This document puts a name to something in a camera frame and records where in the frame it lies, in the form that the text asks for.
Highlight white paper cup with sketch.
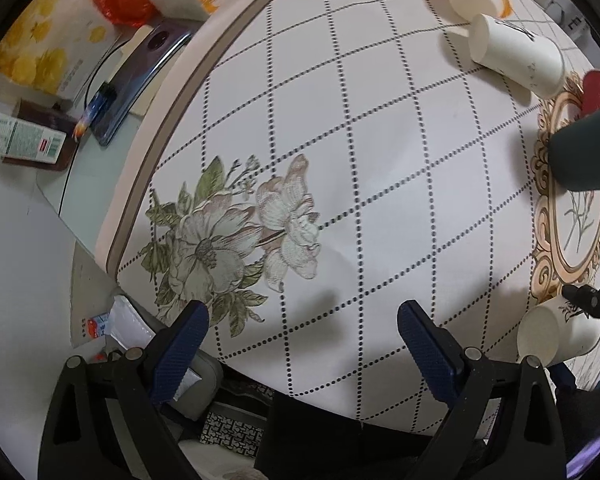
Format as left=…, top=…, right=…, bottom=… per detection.
left=517, top=296, right=600, bottom=367

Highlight dark green yellow-lined cup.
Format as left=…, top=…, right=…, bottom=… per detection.
left=548, top=110, right=600, bottom=192

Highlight red ribbed paper cup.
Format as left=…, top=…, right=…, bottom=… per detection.
left=581, top=70, right=600, bottom=117

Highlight plain white paper cup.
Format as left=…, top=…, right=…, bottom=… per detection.
left=468, top=14, right=567, bottom=100

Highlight green white medicine box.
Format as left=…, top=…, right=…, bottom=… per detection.
left=0, top=113, right=66, bottom=164

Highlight floral diamond pattern tablecloth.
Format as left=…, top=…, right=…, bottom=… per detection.
left=116, top=0, right=600, bottom=434

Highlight purple smartphone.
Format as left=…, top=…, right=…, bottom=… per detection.
left=86, top=20, right=201, bottom=148

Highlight yellow floral package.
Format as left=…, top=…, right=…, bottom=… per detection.
left=0, top=0, right=118, bottom=100

